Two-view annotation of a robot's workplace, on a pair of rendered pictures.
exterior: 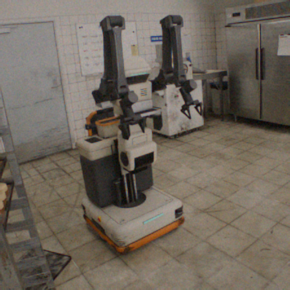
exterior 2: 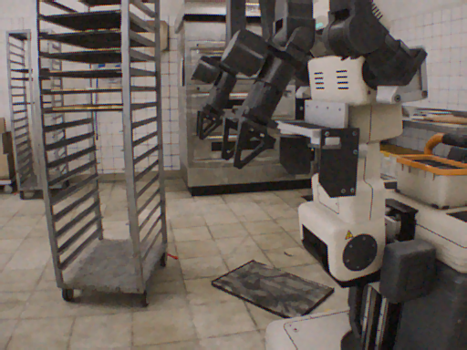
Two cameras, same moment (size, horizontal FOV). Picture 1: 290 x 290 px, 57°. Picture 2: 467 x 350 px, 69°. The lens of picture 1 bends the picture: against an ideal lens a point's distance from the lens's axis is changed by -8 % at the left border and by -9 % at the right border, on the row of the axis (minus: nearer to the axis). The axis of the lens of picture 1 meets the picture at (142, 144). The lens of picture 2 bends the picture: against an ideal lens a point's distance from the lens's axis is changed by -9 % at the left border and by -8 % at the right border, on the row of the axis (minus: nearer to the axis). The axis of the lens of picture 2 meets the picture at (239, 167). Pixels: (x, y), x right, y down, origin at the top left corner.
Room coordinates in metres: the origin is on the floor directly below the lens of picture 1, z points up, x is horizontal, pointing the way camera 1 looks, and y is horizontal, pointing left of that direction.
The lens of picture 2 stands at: (1.92, -0.96, 1.12)
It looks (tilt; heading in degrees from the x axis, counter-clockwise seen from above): 12 degrees down; 109
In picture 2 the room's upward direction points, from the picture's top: straight up
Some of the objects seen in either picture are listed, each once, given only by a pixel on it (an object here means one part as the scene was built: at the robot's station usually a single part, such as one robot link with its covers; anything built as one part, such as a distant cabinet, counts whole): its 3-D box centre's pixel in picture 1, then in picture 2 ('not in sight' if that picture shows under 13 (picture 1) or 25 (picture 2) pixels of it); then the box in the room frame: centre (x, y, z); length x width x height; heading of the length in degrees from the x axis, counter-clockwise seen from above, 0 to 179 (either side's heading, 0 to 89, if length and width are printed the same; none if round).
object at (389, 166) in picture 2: not in sight; (402, 163); (2.36, 3.36, 0.36); 0.47 x 0.38 x 0.26; 33
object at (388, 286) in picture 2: (142, 156); (362, 259); (1.94, 0.01, 0.68); 0.28 x 0.27 x 0.25; 123
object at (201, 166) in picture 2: not in sight; (246, 101); (0.57, 3.21, 1.01); 1.56 x 1.20 x 2.01; 33
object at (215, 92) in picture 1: (223, 97); not in sight; (5.78, -1.79, 0.33); 0.54 x 0.53 x 0.66; 33
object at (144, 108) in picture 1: (140, 118); (318, 143); (1.80, 0.00, 0.99); 0.28 x 0.16 x 0.22; 123
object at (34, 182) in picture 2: not in sight; (38, 113); (-1.53, 2.06, 0.93); 0.64 x 0.51 x 1.78; 126
